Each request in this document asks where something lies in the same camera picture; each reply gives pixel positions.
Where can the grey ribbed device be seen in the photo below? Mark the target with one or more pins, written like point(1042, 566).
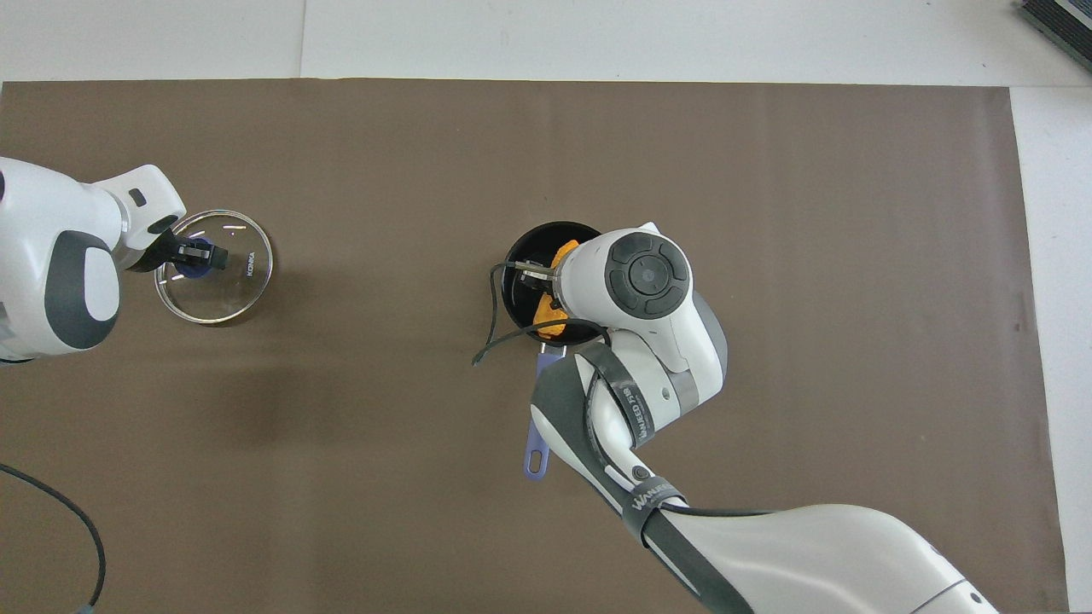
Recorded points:
point(1062, 21)

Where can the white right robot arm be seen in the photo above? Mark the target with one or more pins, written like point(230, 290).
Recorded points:
point(648, 281)

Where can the glass lid with purple knob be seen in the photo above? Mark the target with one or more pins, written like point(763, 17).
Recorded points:
point(243, 290)

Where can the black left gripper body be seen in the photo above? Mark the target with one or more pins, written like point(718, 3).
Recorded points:
point(171, 252)

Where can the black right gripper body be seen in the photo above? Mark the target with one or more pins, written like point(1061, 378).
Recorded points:
point(546, 298)

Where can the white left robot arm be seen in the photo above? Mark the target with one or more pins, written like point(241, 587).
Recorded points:
point(51, 256)

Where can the brown paper table mat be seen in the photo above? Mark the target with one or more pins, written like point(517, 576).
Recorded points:
point(384, 469)

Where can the yellow toy corn cob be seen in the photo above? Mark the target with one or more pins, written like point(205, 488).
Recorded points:
point(550, 322)

